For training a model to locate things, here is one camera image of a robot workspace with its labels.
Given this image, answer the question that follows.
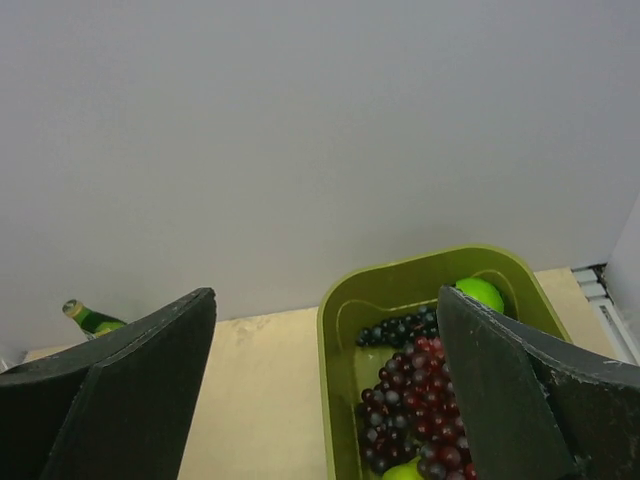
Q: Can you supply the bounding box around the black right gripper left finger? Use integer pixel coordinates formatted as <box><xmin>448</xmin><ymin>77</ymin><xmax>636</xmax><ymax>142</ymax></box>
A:
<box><xmin>1</xmin><ymin>288</ymin><xmax>216</xmax><ymax>480</ymax></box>

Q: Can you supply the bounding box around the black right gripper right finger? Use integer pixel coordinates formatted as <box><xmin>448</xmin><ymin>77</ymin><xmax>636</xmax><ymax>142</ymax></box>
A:
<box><xmin>437</xmin><ymin>286</ymin><xmax>639</xmax><ymax>479</ymax></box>

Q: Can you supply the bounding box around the green glass bottle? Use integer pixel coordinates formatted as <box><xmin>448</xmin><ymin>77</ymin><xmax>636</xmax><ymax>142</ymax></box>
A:
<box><xmin>62</xmin><ymin>299</ymin><xmax>126</xmax><ymax>339</ymax></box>

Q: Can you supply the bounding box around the dark red grape bunch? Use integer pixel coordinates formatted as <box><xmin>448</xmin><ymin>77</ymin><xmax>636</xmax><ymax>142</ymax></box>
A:
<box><xmin>355</xmin><ymin>337</ymin><xmax>479</xmax><ymax>479</ymax></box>

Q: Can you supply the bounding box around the green round melon toy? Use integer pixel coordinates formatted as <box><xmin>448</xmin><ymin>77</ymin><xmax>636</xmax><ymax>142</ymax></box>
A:
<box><xmin>455</xmin><ymin>277</ymin><xmax>505</xmax><ymax>313</ymax></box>

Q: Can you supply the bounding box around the green apple toy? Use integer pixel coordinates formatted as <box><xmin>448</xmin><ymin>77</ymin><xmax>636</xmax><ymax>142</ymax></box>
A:
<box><xmin>381</xmin><ymin>457</ymin><xmax>423</xmax><ymax>480</ymax></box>

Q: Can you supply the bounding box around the dark blue grape bunch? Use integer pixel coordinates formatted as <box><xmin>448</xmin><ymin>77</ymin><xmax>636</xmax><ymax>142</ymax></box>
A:
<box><xmin>355</xmin><ymin>306</ymin><xmax>439</xmax><ymax>349</ymax></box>

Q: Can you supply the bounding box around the green plastic fruit bin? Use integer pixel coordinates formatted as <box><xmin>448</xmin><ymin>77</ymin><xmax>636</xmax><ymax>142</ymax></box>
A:
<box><xmin>317</xmin><ymin>244</ymin><xmax>571</xmax><ymax>480</ymax></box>

